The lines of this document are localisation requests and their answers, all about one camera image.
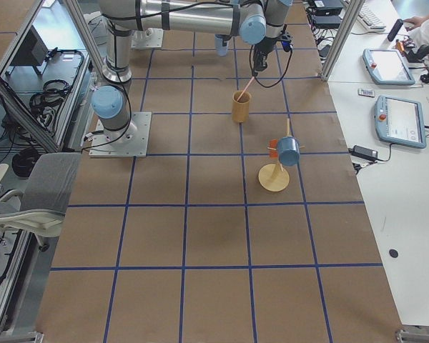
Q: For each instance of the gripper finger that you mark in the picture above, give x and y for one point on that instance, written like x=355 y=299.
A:
x=264 y=65
x=255 y=70

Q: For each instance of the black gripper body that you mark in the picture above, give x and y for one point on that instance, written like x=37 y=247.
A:
x=265 y=46

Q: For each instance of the pink chopstick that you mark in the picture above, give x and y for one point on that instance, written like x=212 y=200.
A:
x=245 y=88

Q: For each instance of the light blue plastic cup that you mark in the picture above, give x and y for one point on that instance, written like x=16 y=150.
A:
x=221 y=43

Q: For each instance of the bamboo chopstick holder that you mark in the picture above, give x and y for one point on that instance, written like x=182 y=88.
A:
x=240 y=106

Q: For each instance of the orange mug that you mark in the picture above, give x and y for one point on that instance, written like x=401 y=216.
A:
x=272 y=149

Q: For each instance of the blue mug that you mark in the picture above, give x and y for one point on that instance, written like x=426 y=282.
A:
x=288 y=150

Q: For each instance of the wooden mug tree stand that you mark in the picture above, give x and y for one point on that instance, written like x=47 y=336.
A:
x=274 y=177

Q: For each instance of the white keyboard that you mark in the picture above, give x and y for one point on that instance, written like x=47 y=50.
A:
x=369 y=21

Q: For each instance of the upper teach pendant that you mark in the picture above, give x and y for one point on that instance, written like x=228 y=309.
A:
x=387 y=67

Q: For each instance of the teach pendant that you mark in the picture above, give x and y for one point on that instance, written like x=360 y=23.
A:
x=387 y=67
x=400 y=121

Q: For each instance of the black power adapter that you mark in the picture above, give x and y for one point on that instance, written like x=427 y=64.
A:
x=364 y=153

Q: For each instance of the lower teach pendant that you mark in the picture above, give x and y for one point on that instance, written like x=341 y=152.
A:
x=400 y=121

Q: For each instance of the black computer monitor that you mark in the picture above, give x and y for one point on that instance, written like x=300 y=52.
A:
x=32 y=52

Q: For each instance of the black round cap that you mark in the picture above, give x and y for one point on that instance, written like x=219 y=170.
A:
x=393 y=253

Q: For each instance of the grey office chair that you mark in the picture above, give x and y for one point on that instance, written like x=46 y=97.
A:
x=41 y=207

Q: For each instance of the aluminium frame post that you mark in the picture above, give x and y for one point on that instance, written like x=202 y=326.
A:
x=350 y=17

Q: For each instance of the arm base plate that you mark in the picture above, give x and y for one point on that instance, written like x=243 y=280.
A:
x=152 y=38
x=134 y=141

